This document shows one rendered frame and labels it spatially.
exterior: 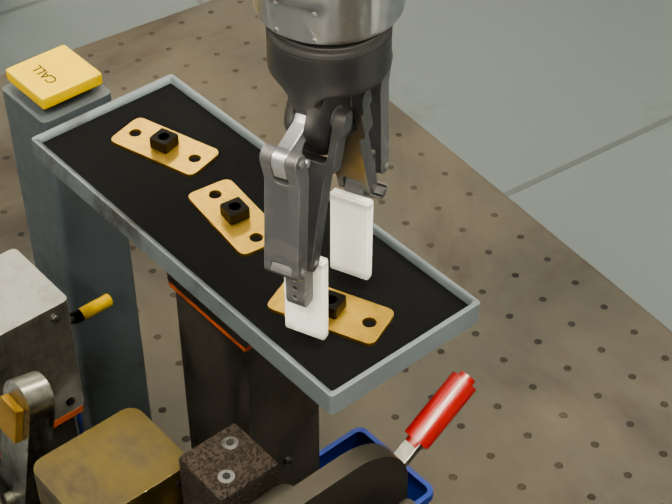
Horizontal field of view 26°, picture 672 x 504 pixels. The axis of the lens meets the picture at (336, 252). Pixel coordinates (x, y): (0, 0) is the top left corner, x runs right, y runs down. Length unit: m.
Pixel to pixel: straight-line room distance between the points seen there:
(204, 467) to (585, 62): 2.46
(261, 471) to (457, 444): 0.57
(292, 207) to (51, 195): 0.45
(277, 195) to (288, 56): 0.09
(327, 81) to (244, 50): 1.26
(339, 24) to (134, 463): 0.37
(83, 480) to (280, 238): 0.24
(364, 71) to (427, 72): 2.44
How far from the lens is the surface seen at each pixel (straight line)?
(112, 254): 1.37
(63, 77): 1.26
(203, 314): 1.13
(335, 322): 1.00
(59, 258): 1.35
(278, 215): 0.88
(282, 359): 0.98
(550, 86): 3.28
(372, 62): 0.85
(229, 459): 1.01
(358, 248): 1.01
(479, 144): 3.09
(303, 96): 0.86
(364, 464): 0.89
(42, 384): 1.06
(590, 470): 1.54
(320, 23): 0.82
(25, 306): 1.12
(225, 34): 2.14
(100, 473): 1.03
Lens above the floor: 1.87
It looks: 42 degrees down
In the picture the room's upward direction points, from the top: straight up
